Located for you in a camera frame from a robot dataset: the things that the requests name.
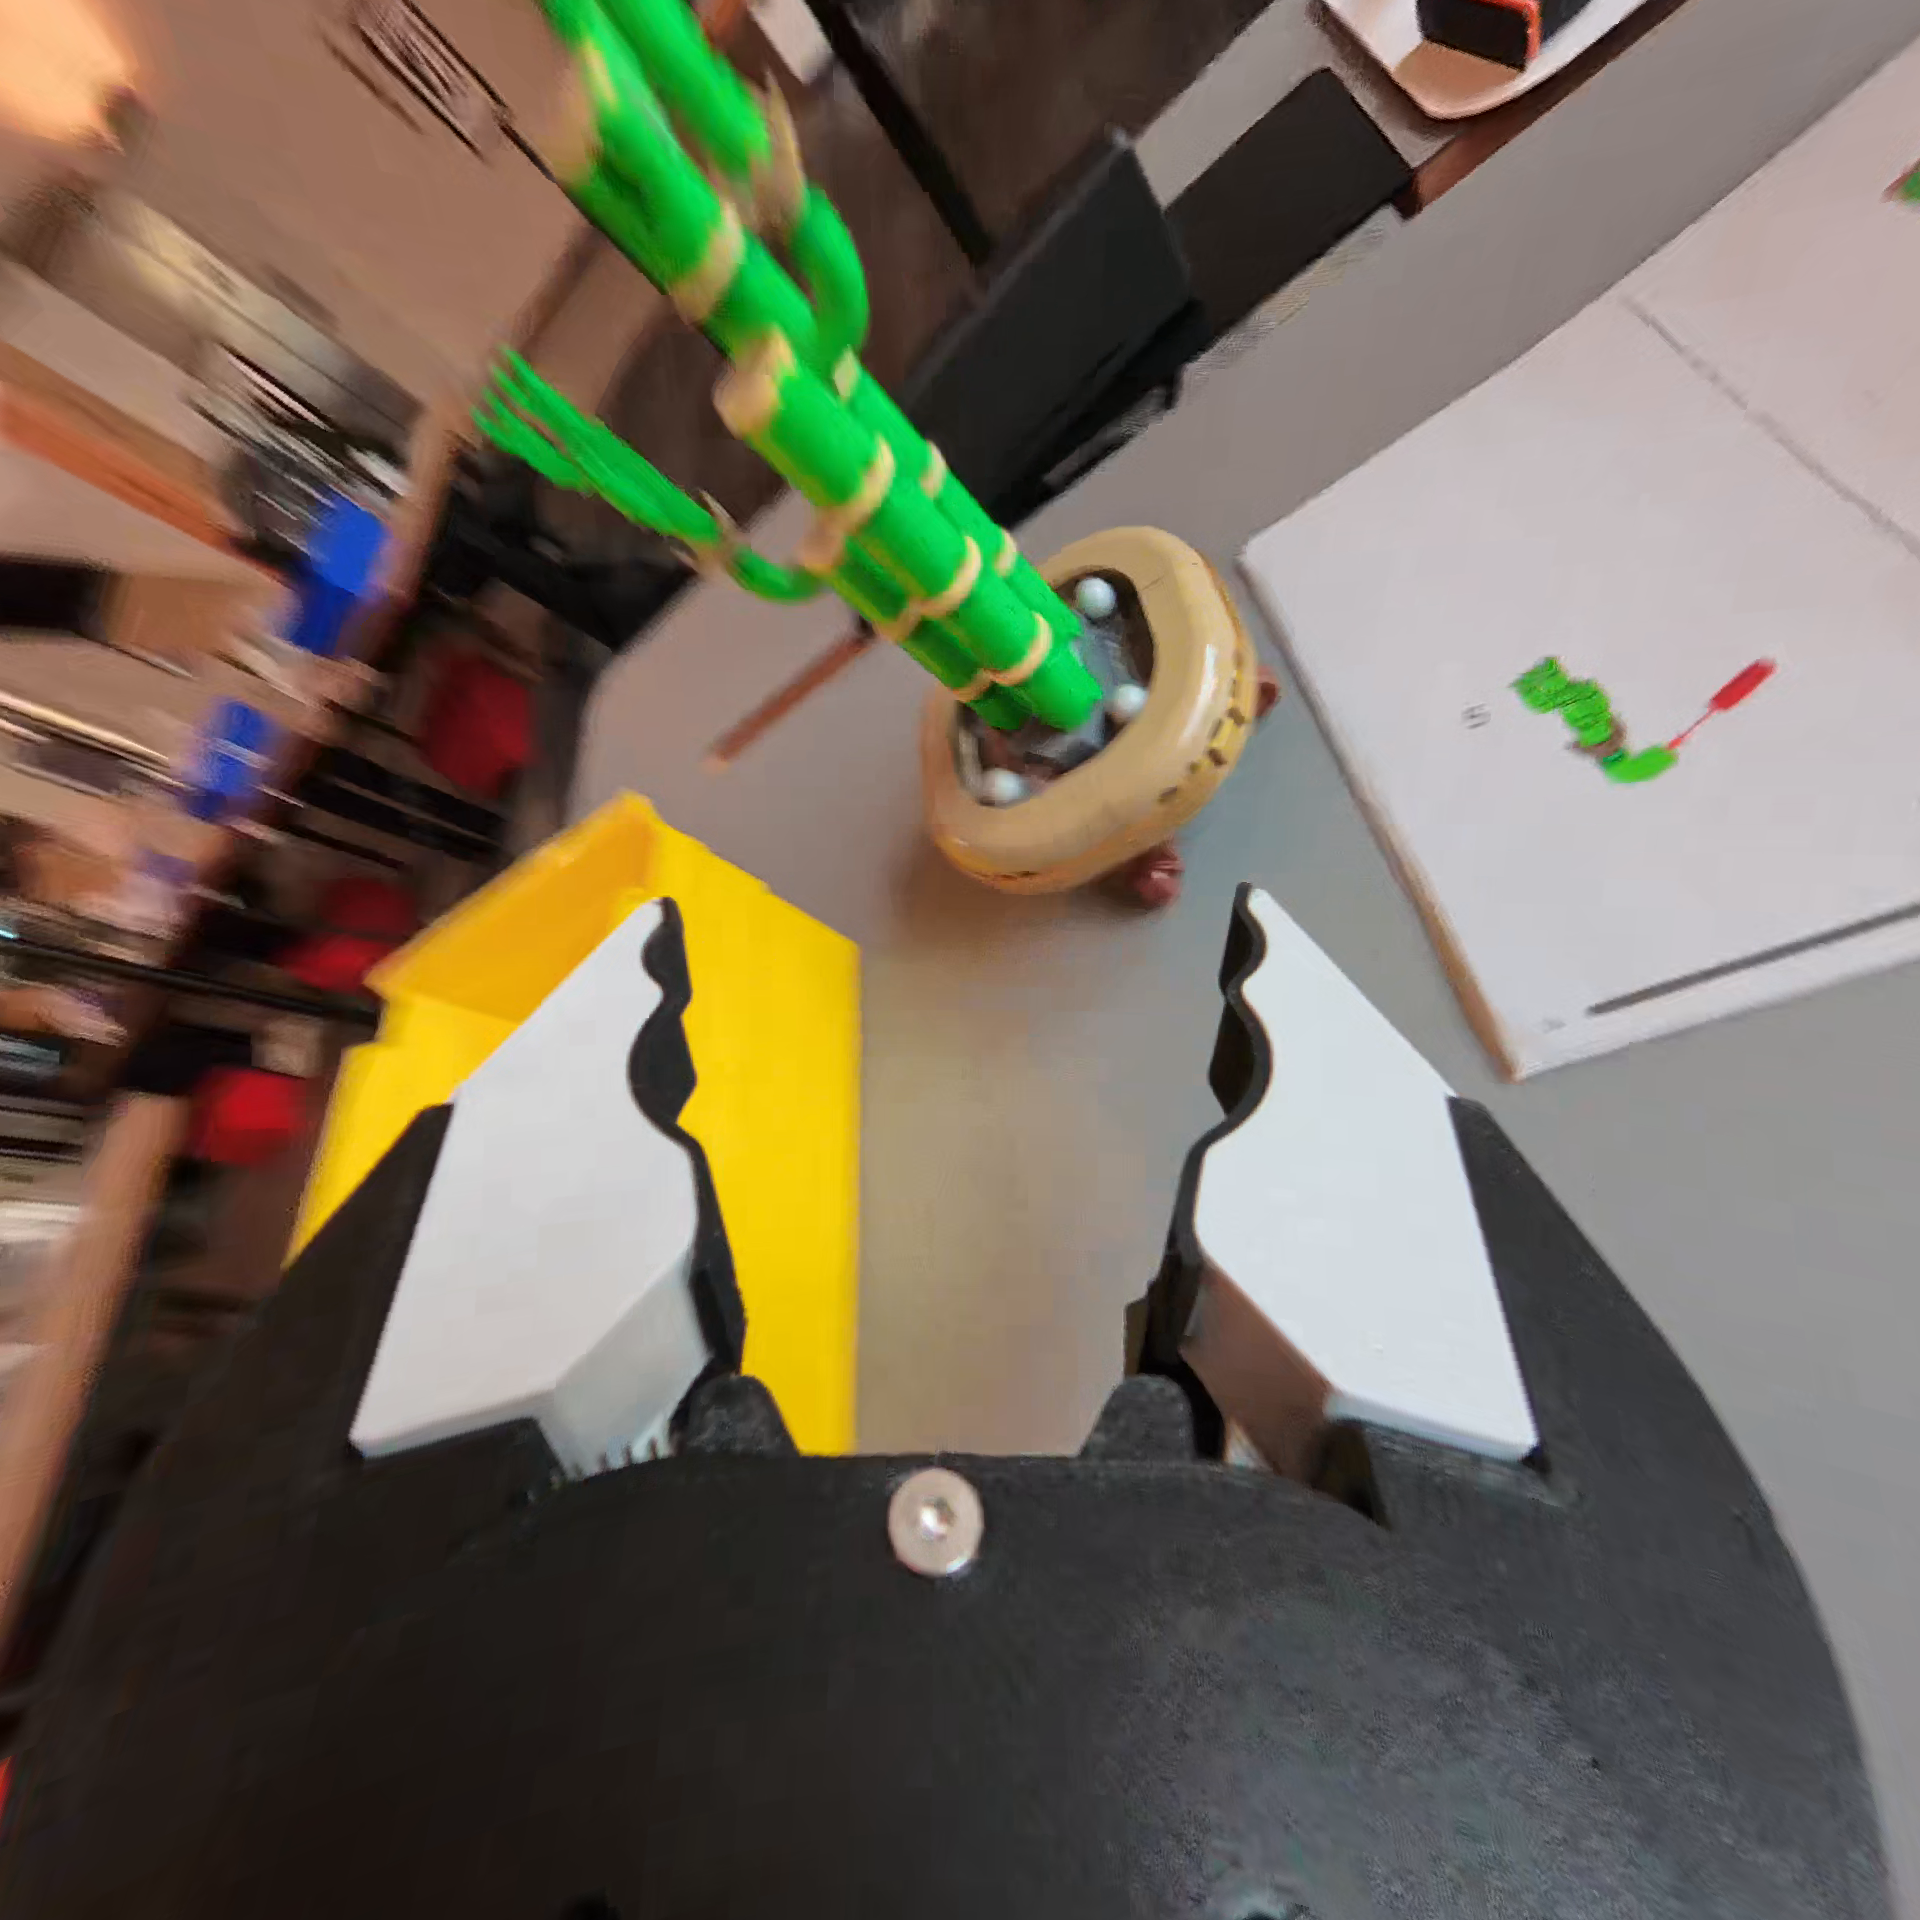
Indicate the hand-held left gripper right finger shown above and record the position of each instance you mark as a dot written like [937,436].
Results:
[1349,1200]

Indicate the lego instruction booklet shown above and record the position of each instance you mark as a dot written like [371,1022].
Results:
[1499,525]

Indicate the blue plastic bin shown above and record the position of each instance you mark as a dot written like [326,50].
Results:
[338,569]
[233,757]

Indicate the green lego bamboo model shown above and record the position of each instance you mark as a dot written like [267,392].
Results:
[901,510]

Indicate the black orange battery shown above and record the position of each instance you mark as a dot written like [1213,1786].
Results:
[1478,28]

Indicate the yellow plastic bin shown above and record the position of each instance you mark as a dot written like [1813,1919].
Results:
[797,1126]

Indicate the black charger box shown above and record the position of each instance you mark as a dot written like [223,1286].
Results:
[1049,329]

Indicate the white wooden document stand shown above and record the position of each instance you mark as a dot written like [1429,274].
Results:
[1440,88]

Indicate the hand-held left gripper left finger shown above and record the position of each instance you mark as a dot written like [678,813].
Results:
[557,1200]

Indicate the red bag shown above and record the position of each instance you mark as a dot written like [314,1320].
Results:
[353,930]
[248,1118]
[481,727]

